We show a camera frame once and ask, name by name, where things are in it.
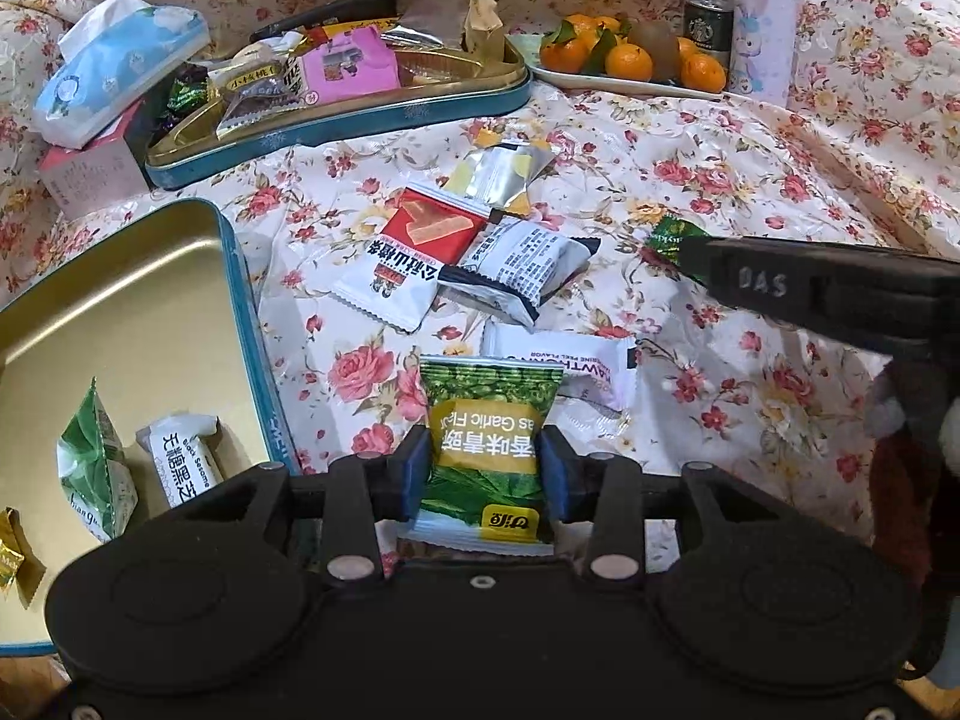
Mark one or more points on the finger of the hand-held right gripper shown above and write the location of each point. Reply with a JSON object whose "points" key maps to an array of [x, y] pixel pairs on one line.
{"points": [[696, 255]]}

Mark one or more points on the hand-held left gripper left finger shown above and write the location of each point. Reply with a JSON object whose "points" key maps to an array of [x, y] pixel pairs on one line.
{"points": [[414, 472]]}

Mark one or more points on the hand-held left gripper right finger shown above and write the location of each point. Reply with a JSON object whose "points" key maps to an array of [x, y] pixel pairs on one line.
{"points": [[556, 472]]}

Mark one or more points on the green candy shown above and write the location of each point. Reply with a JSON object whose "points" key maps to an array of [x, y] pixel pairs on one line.
{"points": [[664, 236]]}

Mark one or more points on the green pea snack packet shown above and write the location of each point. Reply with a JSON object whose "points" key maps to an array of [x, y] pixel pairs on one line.
{"points": [[487, 405]]}

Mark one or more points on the yellow silver snack packet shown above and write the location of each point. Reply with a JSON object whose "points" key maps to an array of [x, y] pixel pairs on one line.
{"points": [[495, 172]]}

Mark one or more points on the deep gold tin tray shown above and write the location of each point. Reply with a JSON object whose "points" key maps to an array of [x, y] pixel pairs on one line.
{"points": [[112, 300]]}

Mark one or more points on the white hawthorn snack packet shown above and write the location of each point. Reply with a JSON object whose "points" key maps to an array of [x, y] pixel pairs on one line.
{"points": [[592, 375]]}

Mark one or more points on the floral bedspread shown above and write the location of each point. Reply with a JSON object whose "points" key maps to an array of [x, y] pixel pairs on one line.
{"points": [[750, 165]]}

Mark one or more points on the black white snack packet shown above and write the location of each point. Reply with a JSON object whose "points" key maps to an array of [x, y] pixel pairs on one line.
{"points": [[525, 255]]}

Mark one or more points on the white fruit plate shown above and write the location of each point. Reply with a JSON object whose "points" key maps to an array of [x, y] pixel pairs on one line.
{"points": [[622, 87]]}

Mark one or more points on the brown kiwi fruit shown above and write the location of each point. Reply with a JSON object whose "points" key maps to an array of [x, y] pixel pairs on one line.
{"points": [[652, 45]]}

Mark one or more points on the dark coffee can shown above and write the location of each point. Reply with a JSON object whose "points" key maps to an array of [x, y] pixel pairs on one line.
{"points": [[709, 26]]}

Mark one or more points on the purple rabbit thermos bottle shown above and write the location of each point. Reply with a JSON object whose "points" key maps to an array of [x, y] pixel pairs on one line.
{"points": [[761, 30]]}

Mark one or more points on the white sesame snack packet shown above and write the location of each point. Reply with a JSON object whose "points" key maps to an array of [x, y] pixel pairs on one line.
{"points": [[176, 457]]}

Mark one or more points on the red white wafer packet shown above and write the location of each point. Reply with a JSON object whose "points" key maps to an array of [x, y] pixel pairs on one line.
{"points": [[427, 229]]}

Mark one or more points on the brown paper packet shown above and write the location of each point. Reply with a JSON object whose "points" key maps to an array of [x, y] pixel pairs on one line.
{"points": [[484, 19]]}

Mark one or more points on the green white snack packet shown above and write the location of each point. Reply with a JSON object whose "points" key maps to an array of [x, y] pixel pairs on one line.
{"points": [[94, 465]]}

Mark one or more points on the shallow teal tin tray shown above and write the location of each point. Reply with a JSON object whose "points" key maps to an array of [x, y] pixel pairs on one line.
{"points": [[337, 139]]}

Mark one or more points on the silver foil packet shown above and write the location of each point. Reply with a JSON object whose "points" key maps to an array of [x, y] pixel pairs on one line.
{"points": [[431, 22]]}

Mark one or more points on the pink snack packet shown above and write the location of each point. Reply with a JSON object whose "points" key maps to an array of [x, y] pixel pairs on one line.
{"points": [[349, 64]]}

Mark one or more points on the clear nut packet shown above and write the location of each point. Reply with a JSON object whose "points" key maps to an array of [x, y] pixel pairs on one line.
{"points": [[255, 94]]}

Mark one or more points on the gold candy wrapper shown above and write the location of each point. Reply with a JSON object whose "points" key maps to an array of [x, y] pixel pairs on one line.
{"points": [[11, 555]]}

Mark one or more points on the yellow red snack packet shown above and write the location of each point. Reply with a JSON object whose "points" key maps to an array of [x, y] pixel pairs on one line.
{"points": [[352, 26]]}

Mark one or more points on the pink cardboard box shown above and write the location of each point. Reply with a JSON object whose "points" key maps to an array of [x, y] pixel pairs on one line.
{"points": [[90, 180]]}

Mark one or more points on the long black packet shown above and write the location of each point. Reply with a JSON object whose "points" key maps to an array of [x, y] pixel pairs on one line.
{"points": [[330, 11]]}

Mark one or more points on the pile of foil wrapped candies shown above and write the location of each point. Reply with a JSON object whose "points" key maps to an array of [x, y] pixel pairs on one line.
{"points": [[186, 94]]}

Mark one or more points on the blue tissue pack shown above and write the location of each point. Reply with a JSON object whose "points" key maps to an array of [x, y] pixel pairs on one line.
{"points": [[112, 67]]}

